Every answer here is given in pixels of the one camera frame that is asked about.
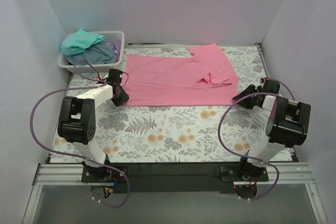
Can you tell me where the pink t shirt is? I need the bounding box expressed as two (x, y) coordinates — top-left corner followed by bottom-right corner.
(122, 44), (239, 106)

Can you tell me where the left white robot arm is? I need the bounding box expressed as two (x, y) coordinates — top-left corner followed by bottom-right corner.
(57, 69), (129, 182)

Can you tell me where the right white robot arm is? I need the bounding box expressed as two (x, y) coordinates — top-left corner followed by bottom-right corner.
(232, 78), (311, 181)

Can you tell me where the grey-blue t shirt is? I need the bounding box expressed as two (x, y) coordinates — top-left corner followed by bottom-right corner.
(64, 43), (117, 65)

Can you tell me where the lavender t shirt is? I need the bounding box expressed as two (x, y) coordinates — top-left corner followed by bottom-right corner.
(107, 39), (121, 61)

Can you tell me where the teal t shirt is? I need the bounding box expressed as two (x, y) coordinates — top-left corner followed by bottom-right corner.
(60, 29), (105, 56)

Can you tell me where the white plastic laundry basket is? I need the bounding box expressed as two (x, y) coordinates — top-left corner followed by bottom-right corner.
(58, 31), (125, 73)

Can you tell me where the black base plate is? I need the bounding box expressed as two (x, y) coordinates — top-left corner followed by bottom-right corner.
(81, 162), (268, 193)

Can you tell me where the aluminium frame rail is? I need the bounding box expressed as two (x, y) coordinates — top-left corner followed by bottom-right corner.
(22, 163), (87, 224)

